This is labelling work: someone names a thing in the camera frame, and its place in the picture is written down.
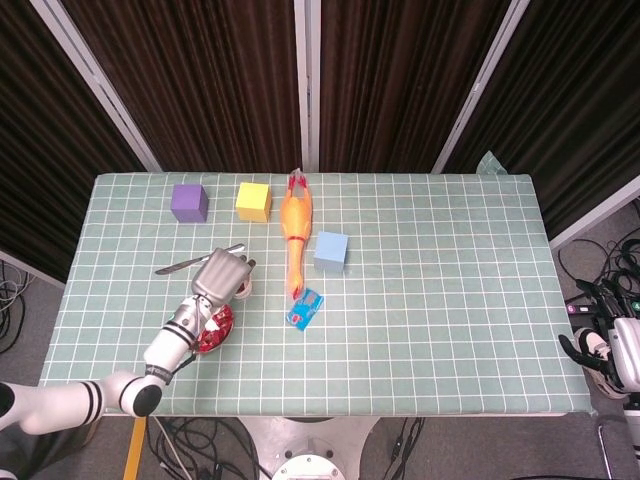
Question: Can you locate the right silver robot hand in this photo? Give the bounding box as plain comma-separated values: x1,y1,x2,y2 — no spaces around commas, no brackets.
558,278,640,395

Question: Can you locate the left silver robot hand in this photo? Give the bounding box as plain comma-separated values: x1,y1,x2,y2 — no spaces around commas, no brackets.
191,248,257,307

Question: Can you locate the round metal plate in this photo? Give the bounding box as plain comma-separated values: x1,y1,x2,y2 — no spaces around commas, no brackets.
194,304,236,356

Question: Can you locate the white sneaker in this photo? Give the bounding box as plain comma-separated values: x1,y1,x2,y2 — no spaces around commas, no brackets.
589,367,626,399
573,327,612,364

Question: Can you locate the silver table knife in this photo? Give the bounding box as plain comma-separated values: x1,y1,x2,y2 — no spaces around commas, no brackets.
154,243,246,276

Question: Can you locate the purple foam cube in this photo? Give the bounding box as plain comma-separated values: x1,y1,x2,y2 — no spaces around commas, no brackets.
171,183,209,224

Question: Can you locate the yellow foam cube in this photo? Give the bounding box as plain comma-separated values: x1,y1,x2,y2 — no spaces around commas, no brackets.
235,182,273,224

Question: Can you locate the blue snack packet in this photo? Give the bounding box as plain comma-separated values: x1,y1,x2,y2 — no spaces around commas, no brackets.
286,288,325,331

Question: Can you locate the grey metal stand leg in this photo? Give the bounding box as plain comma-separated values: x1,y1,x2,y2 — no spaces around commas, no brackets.
596,414,617,480

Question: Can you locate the orange rubber chicken toy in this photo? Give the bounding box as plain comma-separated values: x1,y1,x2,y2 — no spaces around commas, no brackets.
279,168,314,303

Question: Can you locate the light blue foam cube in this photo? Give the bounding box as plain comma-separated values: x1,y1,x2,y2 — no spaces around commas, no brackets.
313,230,350,275

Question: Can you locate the yellow floor tape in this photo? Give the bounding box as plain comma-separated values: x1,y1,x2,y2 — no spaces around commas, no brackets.
122,416,150,480

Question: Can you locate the dark brown partition panel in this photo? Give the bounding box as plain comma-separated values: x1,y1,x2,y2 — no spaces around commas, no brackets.
62,0,304,174
444,0,640,241
0,0,151,284
318,0,514,174

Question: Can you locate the green checked tablecloth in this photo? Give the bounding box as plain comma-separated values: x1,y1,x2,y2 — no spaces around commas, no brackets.
29,149,600,419

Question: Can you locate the black floor cable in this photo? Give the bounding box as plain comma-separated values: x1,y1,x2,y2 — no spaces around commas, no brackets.
382,417,426,480
557,238,640,301
149,417,274,480

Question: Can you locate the white partition base rail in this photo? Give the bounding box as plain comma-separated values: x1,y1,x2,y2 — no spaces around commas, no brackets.
547,174,640,251
0,248,66,290

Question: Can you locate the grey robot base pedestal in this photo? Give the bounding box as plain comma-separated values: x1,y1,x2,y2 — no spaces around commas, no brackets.
239,415,381,480

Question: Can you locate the white partition frame post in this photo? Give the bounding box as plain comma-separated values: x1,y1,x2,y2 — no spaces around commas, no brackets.
28,0,164,174
293,0,321,174
430,0,532,175

